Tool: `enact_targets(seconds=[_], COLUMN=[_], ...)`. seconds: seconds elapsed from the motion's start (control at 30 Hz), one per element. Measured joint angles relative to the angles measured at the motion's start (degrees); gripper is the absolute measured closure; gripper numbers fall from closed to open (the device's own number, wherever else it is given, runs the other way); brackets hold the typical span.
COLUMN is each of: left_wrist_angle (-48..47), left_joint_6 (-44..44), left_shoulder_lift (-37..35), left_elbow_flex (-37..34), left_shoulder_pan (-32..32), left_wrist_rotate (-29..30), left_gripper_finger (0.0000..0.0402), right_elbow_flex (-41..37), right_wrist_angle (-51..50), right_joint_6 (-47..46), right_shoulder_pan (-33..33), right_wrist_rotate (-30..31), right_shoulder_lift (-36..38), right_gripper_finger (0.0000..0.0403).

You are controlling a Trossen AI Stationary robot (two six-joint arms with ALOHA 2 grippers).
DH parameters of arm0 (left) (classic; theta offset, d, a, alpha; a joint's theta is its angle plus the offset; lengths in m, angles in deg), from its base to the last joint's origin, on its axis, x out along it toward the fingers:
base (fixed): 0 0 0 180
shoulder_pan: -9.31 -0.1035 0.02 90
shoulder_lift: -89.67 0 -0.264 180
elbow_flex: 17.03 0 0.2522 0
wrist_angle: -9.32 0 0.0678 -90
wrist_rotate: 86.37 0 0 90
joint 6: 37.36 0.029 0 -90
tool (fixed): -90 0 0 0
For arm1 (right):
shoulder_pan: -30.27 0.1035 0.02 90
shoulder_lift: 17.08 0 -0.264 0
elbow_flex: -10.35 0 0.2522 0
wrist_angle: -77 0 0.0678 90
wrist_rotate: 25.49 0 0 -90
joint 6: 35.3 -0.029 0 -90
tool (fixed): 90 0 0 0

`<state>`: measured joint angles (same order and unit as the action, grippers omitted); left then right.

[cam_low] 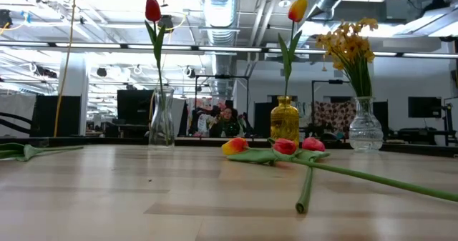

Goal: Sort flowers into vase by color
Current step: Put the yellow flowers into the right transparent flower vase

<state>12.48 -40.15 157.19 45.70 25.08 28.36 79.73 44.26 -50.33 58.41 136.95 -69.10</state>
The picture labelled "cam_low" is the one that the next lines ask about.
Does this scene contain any dark partition panel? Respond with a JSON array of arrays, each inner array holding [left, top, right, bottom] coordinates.
[[30, 95, 82, 137]]

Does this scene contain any black ceiling camera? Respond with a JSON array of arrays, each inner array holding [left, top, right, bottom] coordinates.
[[157, 14, 175, 34]]

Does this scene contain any yellow-orange artificial tulip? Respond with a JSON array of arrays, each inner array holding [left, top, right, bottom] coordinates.
[[277, 0, 309, 102]]

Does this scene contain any red artificial tulip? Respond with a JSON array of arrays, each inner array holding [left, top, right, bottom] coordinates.
[[267, 137, 298, 156], [144, 0, 172, 145], [293, 137, 331, 215]]

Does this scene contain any black monitor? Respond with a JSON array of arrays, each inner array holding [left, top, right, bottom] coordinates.
[[408, 96, 442, 119], [117, 89, 155, 127]]

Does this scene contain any silver ventilation duct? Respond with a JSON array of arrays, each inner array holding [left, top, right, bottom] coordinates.
[[199, 0, 239, 96]]

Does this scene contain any textured clear glass vase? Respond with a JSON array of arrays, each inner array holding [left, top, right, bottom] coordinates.
[[349, 96, 384, 152]]

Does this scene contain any orange-red yellow artificial tulip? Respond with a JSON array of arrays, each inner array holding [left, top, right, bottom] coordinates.
[[220, 137, 458, 203]]

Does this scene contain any black curved cable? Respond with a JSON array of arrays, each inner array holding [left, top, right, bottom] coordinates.
[[0, 111, 34, 135]]

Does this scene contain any floral patterned cloth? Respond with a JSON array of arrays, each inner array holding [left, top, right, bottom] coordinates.
[[313, 100, 359, 130]]

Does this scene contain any person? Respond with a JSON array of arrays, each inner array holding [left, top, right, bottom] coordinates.
[[213, 107, 245, 138]]

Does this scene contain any black table edge frame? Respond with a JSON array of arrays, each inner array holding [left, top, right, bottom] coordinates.
[[0, 136, 458, 159]]

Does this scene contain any rig light bar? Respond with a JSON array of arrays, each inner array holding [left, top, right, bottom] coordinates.
[[0, 40, 458, 60]]

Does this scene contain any yellow hanging cable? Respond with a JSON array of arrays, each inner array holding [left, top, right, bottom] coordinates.
[[53, 0, 79, 137]]

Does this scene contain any black background rig frame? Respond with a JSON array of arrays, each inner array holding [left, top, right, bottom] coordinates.
[[195, 74, 250, 138], [311, 79, 362, 138]]

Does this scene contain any amber yellow glass vase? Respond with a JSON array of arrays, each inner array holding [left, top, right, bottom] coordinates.
[[270, 95, 301, 147]]

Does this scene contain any tall clear glass vase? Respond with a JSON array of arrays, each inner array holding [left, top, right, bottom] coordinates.
[[147, 86, 175, 149]]

